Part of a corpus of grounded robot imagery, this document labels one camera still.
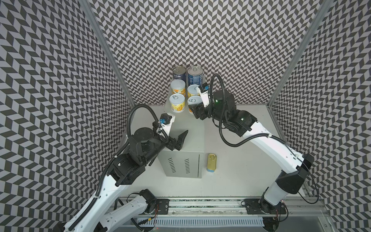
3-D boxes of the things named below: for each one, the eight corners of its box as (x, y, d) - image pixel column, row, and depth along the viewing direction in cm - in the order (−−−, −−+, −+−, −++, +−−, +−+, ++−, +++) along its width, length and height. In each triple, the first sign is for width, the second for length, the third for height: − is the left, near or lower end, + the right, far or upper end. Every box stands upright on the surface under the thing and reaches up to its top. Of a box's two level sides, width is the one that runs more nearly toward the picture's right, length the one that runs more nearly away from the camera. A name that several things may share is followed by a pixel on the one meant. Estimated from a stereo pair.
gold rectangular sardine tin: (206, 171, 85) (207, 169, 83) (207, 155, 92) (207, 152, 89) (215, 172, 85) (216, 170, 82) (215, 156, 92) (216, 153, 89)
